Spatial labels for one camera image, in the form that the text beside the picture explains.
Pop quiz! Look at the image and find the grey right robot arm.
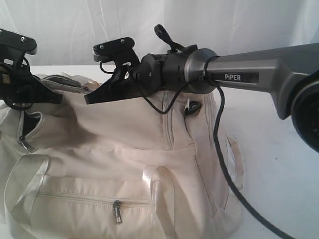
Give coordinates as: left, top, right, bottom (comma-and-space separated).
85, 38, 319, 150

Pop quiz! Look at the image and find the white backdrop curtain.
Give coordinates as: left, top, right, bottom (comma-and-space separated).
0, 0, 319, 67

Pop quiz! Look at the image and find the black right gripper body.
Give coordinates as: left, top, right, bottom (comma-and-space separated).
113, 48, 196, 96

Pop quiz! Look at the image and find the cream fabric duffel bag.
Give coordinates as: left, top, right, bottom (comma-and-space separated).
0, 75, 243, 239

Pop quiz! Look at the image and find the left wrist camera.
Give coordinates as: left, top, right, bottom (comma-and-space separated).
0, 28, 37, 68

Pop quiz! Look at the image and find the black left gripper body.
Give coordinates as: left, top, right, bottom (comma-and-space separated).
0, 63, 35, 105

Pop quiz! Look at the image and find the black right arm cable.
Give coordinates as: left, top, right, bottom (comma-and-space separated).
99, 24, 292, 239

